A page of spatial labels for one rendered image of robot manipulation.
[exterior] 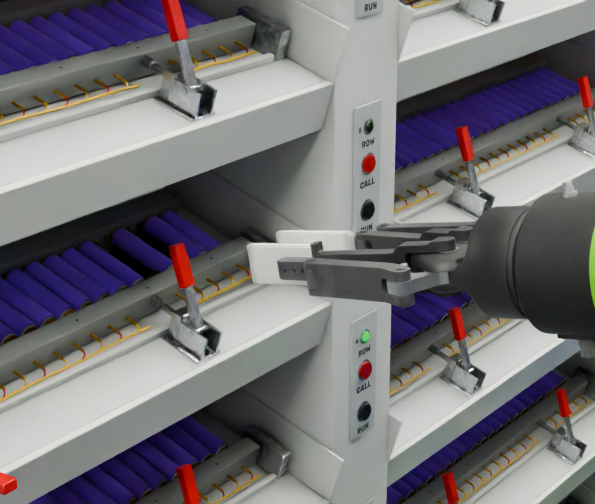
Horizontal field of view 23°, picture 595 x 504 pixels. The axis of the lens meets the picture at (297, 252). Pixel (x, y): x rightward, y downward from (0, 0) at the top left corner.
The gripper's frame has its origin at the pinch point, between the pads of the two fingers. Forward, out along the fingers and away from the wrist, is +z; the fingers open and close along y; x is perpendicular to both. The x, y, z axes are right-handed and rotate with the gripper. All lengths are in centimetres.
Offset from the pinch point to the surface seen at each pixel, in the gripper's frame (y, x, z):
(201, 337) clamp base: -1.0, -6.6, 10.8
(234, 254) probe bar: 10.6, -3.2, 16.4
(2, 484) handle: -27.2, -7.1, 4.8
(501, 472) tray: 59, -45, 24
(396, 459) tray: 27.2, -29.3, 15.1
